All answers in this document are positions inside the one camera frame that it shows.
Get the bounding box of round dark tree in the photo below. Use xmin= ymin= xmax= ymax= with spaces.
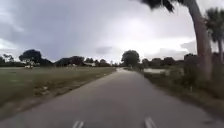
xmin=120 ymin=49 xmax=141 ymax=69

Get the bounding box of grey asphalt path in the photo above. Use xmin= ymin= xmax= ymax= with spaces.
xmin=0 ymin=68 xmax=224 ymax=128

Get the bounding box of pale water surface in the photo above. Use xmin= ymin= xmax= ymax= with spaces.
xmin=143 ymin=68 xmax=172 ymax=75

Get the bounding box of distant row of trees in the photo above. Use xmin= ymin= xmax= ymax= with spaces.
xmin=0 ymin=48 xmax=116 ymax=68

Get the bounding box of robot's own part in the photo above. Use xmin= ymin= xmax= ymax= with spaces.
xmin=144 ymin=116 xmax=157 ymax=128
xmin=72 ymin=120 xmax=85 ymax=128

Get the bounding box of dry grass field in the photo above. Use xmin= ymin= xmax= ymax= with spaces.
xmin=0 ymin=66 xmax=118 ymax=116

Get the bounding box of grass verge with bushes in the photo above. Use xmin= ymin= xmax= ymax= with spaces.
xmin=134 ymin=53 xmax=224 ymax=116

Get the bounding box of tall palm tree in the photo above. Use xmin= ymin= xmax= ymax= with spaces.
xmin=139 ymin=0 xmax=214 ymax=81

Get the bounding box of short palm tree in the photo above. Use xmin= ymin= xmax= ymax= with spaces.
xmin=204 ymin=7 xmax=224 ymax=64

